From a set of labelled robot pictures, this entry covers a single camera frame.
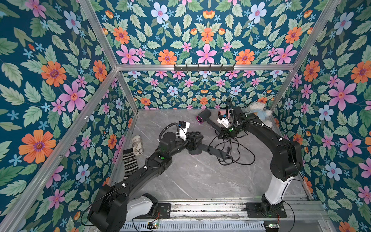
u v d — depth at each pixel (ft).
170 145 1.95
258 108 3.61
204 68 3.06
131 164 2.96
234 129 2.44
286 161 1.69
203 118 3.57
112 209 1.31
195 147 2.25
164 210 2.42
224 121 2.69
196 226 2.41
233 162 2.99
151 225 2.36
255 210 2.36
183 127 2.18
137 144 3.14
